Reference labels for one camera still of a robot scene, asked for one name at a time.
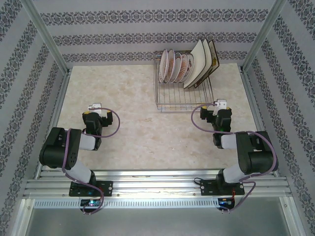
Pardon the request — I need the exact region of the aluminium side rail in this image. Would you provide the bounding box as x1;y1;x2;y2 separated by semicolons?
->
34;70;72;179
240;68;281;179

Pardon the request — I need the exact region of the round white ceramic plate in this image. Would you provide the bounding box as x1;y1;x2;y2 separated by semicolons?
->
158;49;169;84

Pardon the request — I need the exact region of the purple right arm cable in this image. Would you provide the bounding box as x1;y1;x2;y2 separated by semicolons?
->
191;102;280;214

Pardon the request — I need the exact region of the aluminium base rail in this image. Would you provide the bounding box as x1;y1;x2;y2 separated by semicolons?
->
23;168;293;200

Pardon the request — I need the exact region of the round plate orange sunburst pattern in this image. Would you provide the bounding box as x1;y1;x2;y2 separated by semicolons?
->
164;49;176;84

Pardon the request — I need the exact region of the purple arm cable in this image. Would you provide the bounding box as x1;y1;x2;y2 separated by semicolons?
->
191;102;280;214
61;107;121;216

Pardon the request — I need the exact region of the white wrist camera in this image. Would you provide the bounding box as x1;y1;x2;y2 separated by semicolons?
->
213;99;227;116
88;103;102;114

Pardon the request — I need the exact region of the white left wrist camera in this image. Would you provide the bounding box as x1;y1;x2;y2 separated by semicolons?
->
88;103;102;114

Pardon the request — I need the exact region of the chrome wire dish rack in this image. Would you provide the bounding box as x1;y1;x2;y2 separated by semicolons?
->
153;50;214;113

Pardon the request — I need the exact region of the slotted grey cable duct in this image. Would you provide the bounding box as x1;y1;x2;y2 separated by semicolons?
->
33;198;220;209

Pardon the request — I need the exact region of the grey metal sheet panel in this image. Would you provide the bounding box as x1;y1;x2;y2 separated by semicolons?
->
23;198;296;236

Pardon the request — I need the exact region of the aluminium frame post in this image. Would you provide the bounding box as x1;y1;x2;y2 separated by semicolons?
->
17;0;72;77
240;0;288;72

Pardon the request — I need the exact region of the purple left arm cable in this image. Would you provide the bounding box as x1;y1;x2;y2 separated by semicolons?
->
61;107;121;216

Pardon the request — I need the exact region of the square plate flower pattern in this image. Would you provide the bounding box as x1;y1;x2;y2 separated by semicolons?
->
195;40;220;89

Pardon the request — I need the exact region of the round plate orange ornate pattern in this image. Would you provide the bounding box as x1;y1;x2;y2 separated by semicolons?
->
177;53;189;83

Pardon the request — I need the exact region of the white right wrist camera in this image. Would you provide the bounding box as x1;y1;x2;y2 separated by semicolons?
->
213;99;227;116

